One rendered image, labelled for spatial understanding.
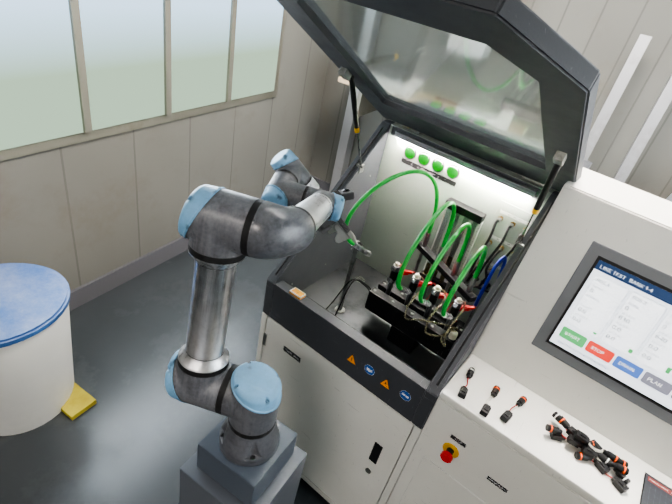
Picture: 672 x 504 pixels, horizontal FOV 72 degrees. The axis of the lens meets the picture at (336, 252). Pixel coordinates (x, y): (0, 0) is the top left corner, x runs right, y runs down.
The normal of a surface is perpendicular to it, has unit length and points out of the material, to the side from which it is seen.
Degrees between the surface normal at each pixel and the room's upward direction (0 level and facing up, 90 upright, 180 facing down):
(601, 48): 90
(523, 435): 0
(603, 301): 76
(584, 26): 90
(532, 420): 0
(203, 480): 0
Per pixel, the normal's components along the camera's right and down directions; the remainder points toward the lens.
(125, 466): 0.19, -0.81
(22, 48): 0.84, 0.43
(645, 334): -0.54, 0.14
